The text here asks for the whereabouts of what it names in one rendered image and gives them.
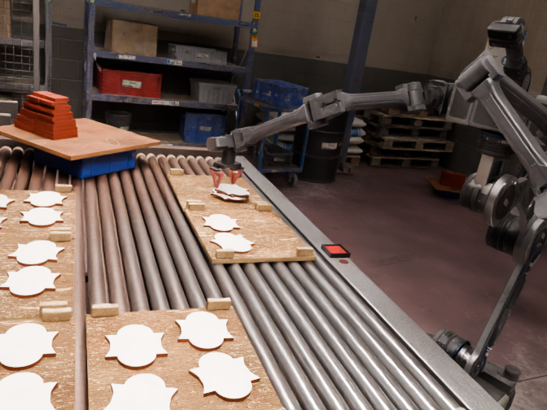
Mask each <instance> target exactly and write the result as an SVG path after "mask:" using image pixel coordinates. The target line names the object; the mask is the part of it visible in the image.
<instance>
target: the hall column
mask: <svg viewBox="0 0 547 410"><path fill-rule="evenodd" d="M377 4H378V0H360V3H359V7H358V12H357V20H356V24H355V28H354V33H353V38H352V45H351V50H350V55H349V59H348V66H347V71H346V76H345V80H344V87H343V92H344V93H347V94H359V93H360V88H361V81H362V77H363V72H364V68H365V61H366V56H367V52H368V47H369V43H370V37H371V33H372V28H373V24H374V17H375V12H376V8H377ZM355 113H356V110H351V111H349V113H348V120H347V124H346V129H345V131H346V133H345V134H344V140H343V145H342V149H341V153H340V154H341V157H339V165H338V169H337V174H336V175H353V174H354V173H353V172H351V170H350V169H351V168H349V169H348V170H347V169H346V168H345V167H344V165H345V161H346V157H347V153H348V145H349V141H350V137H351V131H352V123H353V121H354V117H355Z"/></svg>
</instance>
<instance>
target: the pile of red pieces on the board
mask: <svg viewBox="0 0 547 410"><path fill-rule="evenodd" d="M27 99H28V101H27V102H24V107H22V108H20V113H19V114H16V120H14V124H15V127H16V128H18V129H23V130H24V131H27V132H30V133H34V134H36V135H39V136H42V137H45V138H48V139H50V140H53V141H54V140H60V139H67V138H73V137H78V134H77V126H76V120H74V119H73V112H70V109H71V105H68V102H67V101H69V98H67V97H64V96H61V95H58V94H53V93H50V92H47V91H41V92H33V95H27Z"/></svg>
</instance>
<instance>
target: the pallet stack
mask: <svg viewBox="0 0 547 410"><path fill-rule="evenodd" d="M364 111H365V112H364ZM435 115H436V114H433V113H430V112H426V111H420V112H418V113H414V114H410V115H406V114H401V113H400V109H396V108H394V107H382V108H372V109H361V110H356V113H355V117H356V118H358V119H360V120H363V121H364V122H365V123H366V126H364V127H361V128H362V129H363V130H364V131H365V135H364V136H362V137H361V138H362V139H363V140H364V142H363V143H361V144H357V145H356V146H358V147H359V148H360V149H362V150H363V151H362V153H360V154H358V155H360V156H361V157H360V160H368V162H369V163H368V164H367V165H369V166H373V167H389V168H437V167H438V164H439V162H438V161H440V159H438V158H439V154H440V152H452V150H453V146H454V142H451V141H446V140H445V139H446V137H447V131H448V130H451V129H452V125H451V124H452V123H453V122H451V121H447V120H446V119H445V116H446V115H443V116H435ZM422 120H424V122H423V121H422ZM438 121H440V122H441V123H440V127H438V126H437V124H438ZM375 122H378V123H375ZM391 123H392V124H391ZM419 129H420V130H419ZM432 130H433V131H436V133H435V135H432V134H431V133H432ZM433 143H442V144H441V146H437V145H434V144H433ZM424 151H428V154H426V153H424ZM380 160H382V161H398V164H380ZM423 160H429V161H428V163H427V165H410V163H411V162H423ZM437 160H438V161H437Z"/></svg>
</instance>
